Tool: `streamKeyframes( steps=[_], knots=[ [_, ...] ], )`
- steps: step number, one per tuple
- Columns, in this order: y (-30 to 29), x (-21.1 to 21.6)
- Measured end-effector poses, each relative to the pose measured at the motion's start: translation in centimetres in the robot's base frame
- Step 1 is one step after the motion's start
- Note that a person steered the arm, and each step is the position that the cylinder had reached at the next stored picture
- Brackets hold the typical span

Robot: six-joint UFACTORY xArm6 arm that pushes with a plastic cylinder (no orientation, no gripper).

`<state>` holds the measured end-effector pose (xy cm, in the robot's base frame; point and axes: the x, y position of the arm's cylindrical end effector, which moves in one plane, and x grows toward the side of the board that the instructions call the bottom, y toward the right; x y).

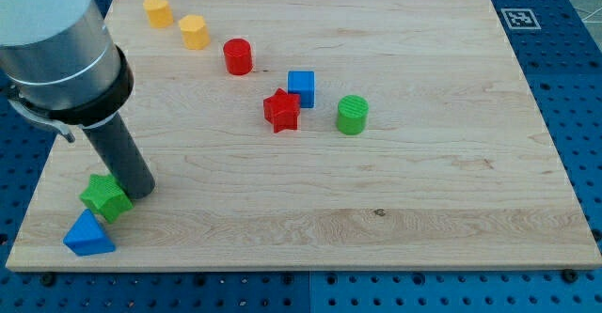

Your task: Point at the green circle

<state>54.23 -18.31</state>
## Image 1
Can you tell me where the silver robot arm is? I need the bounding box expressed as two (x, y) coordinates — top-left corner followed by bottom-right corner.
(1, 0), (134, 142)

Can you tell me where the wooden board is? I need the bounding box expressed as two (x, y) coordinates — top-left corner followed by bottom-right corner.
(7, 0), (601, 273)

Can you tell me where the red star block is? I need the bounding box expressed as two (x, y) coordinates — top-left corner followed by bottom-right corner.
(263, 88), (300, 133)

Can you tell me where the green cylinder block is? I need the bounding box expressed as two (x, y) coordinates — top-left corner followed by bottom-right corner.
(336, 95), (370, 135)

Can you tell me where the blue cube block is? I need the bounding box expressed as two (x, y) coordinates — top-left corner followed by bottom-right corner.
(287, 70), (315, 108)

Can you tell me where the red cylinder block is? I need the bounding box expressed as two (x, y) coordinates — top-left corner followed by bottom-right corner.
(223, 39), (253, 75)

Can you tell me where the yellow hexagon block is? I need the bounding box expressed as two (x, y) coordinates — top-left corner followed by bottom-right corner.
(178, 14), (211, 50)

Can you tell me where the dark grey cylindrical pointer tool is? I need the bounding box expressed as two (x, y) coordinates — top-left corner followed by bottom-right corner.
(83, 113), (155, 199)

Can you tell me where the yellow heart block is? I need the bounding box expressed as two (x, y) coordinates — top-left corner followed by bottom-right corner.
(143, 0), (174, 28)

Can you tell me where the green star block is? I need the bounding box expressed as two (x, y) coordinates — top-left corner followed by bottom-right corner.
(79, 174), (134, 224)

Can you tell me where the blue triangle block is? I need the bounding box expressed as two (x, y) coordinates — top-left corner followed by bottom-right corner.
(63, 210), (116, 257)

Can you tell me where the white fiducial marker tag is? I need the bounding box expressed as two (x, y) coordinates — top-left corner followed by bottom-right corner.
(500, 8), (541, 30)

